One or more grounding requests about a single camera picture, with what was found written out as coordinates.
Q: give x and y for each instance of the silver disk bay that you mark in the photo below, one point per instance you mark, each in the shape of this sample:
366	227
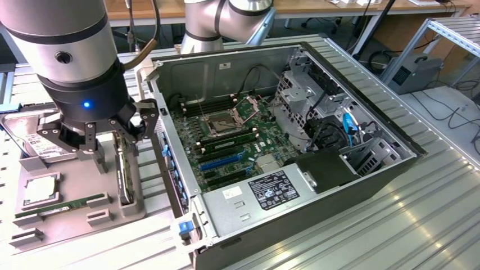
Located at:
371	160

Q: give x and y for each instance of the black office chair base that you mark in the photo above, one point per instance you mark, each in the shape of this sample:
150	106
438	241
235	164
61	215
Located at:
311	22

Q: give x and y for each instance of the open grey PC case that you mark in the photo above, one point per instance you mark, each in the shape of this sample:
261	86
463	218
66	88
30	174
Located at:
181	73

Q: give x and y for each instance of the silver hard disk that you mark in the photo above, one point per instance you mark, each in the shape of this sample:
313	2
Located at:
34	146

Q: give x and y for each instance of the black expansion slot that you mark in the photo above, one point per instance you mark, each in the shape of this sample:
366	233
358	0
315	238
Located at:
225	175
218	158
229	180

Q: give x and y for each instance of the green motherboard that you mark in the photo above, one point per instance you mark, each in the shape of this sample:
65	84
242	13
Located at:
263	128

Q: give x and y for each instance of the grey controller box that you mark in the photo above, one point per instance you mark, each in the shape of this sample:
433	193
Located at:
417	76

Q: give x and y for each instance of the aluminium frame rack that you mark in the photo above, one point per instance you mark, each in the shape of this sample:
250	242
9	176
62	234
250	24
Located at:
455	32

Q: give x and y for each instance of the wooden desk white frame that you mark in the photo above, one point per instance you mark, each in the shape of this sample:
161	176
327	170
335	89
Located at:
319	8
173	14

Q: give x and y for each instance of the black slanted pole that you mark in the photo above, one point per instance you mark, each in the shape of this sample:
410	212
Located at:
374	26

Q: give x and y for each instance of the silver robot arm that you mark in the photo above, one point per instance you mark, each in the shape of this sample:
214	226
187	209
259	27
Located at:
57	36

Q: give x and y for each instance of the blue disk bracket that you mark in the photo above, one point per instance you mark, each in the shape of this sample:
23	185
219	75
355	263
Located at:
10	108

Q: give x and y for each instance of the silver CPU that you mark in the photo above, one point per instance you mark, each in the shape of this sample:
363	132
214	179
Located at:
39	189

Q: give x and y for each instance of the perforated silver drive cage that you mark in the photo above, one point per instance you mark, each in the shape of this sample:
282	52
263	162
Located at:
297	112

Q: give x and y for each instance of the black plastic shroud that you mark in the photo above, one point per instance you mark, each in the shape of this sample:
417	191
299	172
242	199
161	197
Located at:
326	168

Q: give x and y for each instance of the green RAM stick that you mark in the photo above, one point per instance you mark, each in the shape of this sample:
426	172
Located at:
229	142
75	203

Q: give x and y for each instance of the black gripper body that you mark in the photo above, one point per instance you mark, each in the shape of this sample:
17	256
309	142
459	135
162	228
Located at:
86	95

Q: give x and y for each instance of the brown box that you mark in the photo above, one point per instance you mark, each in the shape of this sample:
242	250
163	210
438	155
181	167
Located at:
143	5

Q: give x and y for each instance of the graphics card with silver bracket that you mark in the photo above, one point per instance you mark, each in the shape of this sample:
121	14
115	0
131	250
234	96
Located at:
126	174

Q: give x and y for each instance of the silver chipset heatsink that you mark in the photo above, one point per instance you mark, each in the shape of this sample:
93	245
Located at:
267	163

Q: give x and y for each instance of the CPU socket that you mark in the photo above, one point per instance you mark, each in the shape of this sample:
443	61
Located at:
222	125

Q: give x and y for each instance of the silver socket cover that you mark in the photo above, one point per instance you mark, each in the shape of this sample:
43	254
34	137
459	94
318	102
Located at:
246	108

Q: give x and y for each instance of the blue expansion slot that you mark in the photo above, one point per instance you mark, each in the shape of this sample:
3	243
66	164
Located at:
223	164

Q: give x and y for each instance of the thin metal locking lever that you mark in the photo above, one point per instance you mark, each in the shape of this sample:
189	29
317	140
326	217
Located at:
202	108

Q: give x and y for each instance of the blue case latch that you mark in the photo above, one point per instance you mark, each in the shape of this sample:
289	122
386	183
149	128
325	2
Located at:
186	227

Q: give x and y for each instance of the grey parts rack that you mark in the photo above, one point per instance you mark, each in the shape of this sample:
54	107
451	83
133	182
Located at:
75	197

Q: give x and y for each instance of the silver power supply unit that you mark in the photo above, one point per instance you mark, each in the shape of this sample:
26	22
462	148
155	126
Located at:
233	208

